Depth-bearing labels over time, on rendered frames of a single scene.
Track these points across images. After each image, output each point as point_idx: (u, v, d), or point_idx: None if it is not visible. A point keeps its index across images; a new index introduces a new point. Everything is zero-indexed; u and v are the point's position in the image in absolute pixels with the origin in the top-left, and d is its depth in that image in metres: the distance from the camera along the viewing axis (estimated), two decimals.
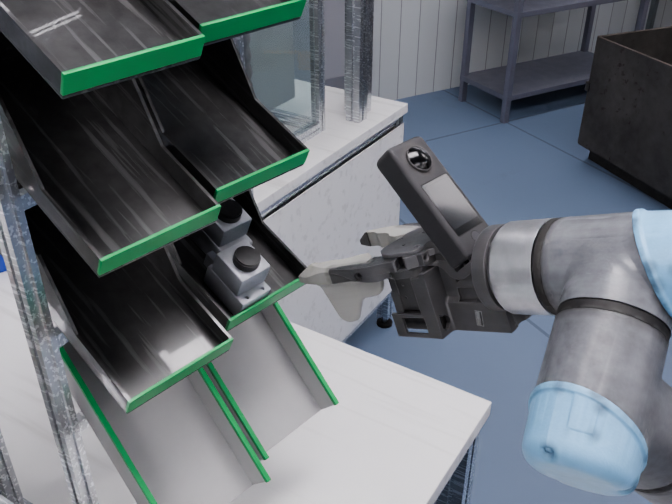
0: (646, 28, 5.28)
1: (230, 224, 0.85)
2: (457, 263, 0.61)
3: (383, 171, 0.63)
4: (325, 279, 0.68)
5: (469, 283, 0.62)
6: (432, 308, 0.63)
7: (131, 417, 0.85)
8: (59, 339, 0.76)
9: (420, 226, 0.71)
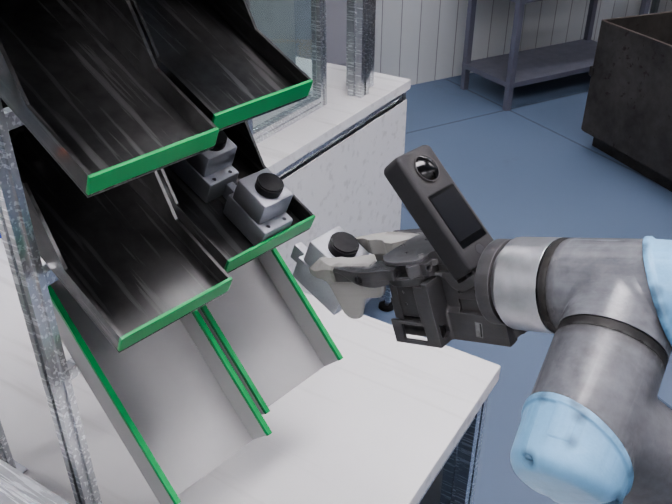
0: None
1: (271, 199, 0.79)
2: (460, 275, 0.62)
3: (390, 179, 0.63)
4: (330, 276, 0.69)
5: (471, 295, 0.62)
6: (433, 318, 0.64)
7: (124, 366, 0.80)
8: (47, 276, 0.71)
9: (415, 233, 0.71)
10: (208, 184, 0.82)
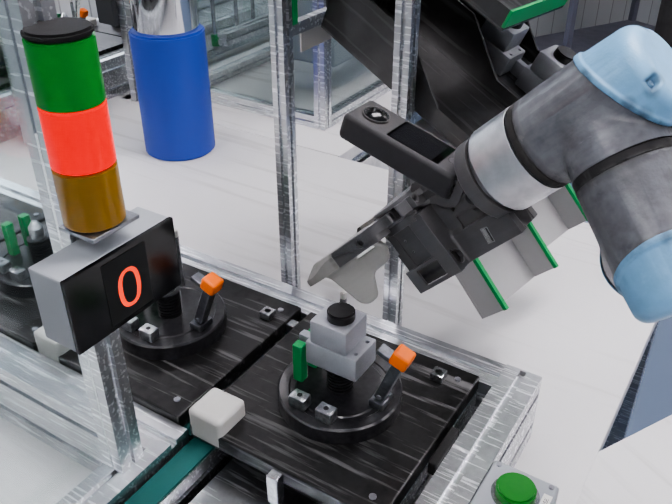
0: None
1: None
2: (446, 189, 0.62)
3: (348, 137, 0.65)
4: (331, 266, 0.68)
5: (465, 205, 0.62)
6: (440, 244, 0.62)
7: None
8: None
9: None
10: (507, 58, 0.98)
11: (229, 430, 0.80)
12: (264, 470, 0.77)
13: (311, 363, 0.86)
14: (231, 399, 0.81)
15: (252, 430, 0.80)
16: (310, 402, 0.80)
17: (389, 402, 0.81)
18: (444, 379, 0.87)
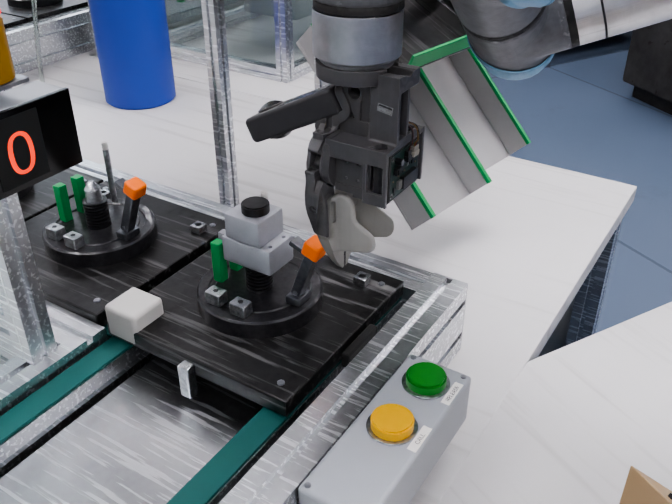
0: None
1: None
2: (333, 104, 0.64)
3: (258, 136, 0.71)
4: (324, 241, 0.71)
5: (356, 103, 0.63)
6: (356, 147, 0.63)
7: None
8: None
9: None
10: None
11: (145, 326, 0.80)
12: (177, 363, 0.77)
13: (233, 266, 0.85)
14: (148, 297, 0.81)
15: (168, 326, 0.80)
16: (227, 298, 0.80)
17: (306, 299, 0.80)
18: (368, 283, 0.87)
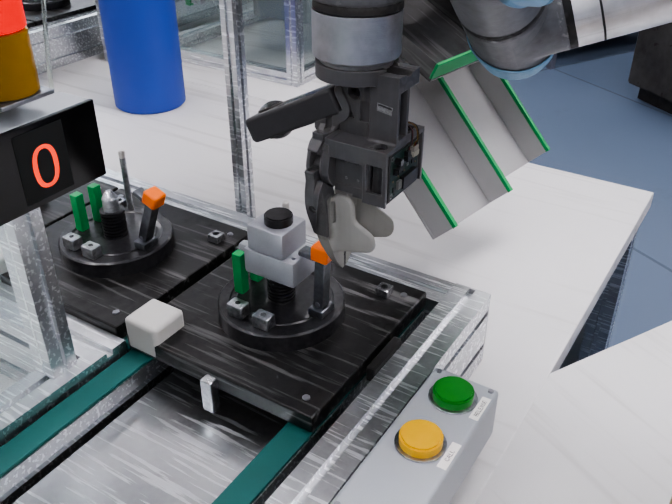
0: None
1: None
2: (333, 103, 0.64)
3: (258, 136, 0.71)
4: (324, 241, 0.71)
5: (355, 103, 0.63)
6: (356, 147, 0.63)
7: None
8: None
9: None
10: None
11: (166, 339, 0.79)
12: (199, 376, 0.76)
13: (254, 277, 0.84)
14: (169, 309, 0.80)
15: (189, 339, 0.79)
16: (249, 311, 0.79)
17: (330, 311, 0.79)
18: (390, 294, 0.85)
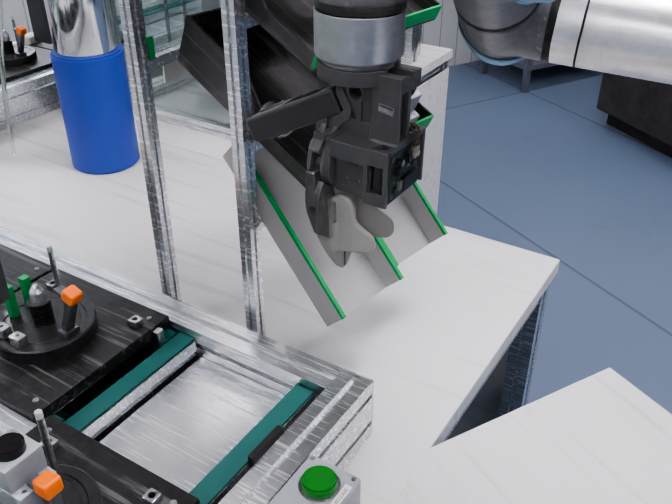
0: None
1: None
2: (334, 104, 0.64)
3: (259, 136, 0.71)
4: (324, 241, 0.71)
5: (357, 104, 0.63)
6: (357, 147, 0.63)
7: (294, 224, 1.06)
8: (253, 145, 0.97)
9: None
10: None
11: None
12: None
13: None
14: None
15: None
16: None
17: None
18: (158, 503, 0.80)
